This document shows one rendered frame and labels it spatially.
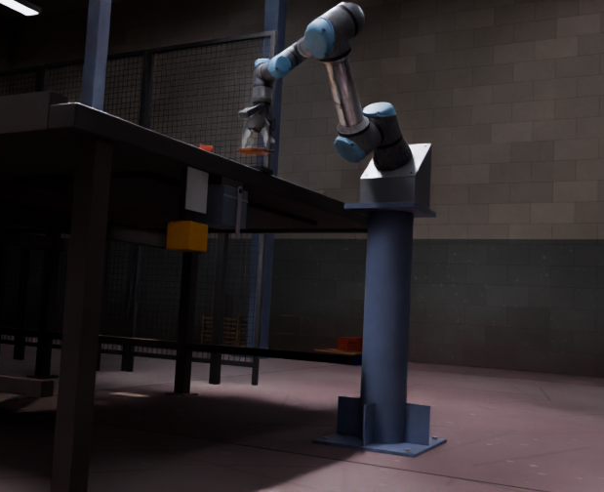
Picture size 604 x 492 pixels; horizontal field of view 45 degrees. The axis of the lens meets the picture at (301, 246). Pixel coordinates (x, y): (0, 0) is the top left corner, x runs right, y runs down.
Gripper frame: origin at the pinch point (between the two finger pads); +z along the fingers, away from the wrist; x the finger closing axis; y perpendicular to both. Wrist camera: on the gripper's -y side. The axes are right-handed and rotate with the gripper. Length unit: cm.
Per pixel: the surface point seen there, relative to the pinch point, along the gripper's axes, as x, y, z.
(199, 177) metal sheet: -24, -60, 24
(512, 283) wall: 35, 485, 14
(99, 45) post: 182, 82, -98
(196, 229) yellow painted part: -27, -63, 39
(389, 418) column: -49, 25, 95
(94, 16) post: 186, 80, -116
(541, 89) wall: 14, 483, -174
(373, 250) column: -41, 22, 35
